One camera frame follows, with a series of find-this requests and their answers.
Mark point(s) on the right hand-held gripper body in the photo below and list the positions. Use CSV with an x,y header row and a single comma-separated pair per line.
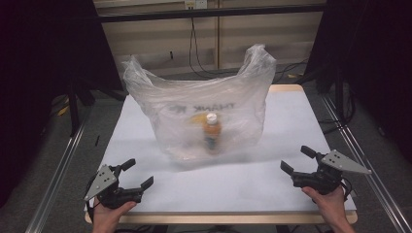
x,y
324,181

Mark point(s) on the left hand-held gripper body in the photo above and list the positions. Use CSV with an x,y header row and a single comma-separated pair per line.
x,y
113,194

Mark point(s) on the translucent white plastic bag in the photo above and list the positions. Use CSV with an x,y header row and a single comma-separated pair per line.
x,y
168,97

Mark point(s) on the person's left hand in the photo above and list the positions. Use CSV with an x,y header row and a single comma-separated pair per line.
x,y
107,216

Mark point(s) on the person's right hand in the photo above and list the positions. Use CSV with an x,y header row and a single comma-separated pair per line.
x,y
332,205

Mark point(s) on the small black floor object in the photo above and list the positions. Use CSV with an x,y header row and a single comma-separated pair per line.
x,y
97,140

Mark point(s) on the black stand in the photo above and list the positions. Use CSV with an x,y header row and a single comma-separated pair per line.
x,y
339,93
74,106

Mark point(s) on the yellow object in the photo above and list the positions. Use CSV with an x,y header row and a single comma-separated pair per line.
x,y
197,118

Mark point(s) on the orange drink bottle white cap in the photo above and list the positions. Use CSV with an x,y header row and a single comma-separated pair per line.
x,y
212,131

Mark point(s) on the yellow floor tape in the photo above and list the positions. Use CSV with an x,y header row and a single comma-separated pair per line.
x,y
63,110

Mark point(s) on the black curtain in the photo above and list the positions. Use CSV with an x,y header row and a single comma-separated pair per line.
x,y
39,81
375,64

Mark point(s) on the black horizontal bar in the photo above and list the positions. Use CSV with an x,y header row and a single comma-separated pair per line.
x,y
210,13

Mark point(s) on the metal floor rail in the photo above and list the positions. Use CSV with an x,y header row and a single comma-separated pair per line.
x,y
372,181
55,181

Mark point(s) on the white wall outlet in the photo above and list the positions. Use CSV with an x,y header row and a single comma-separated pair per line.
x,y
196,4

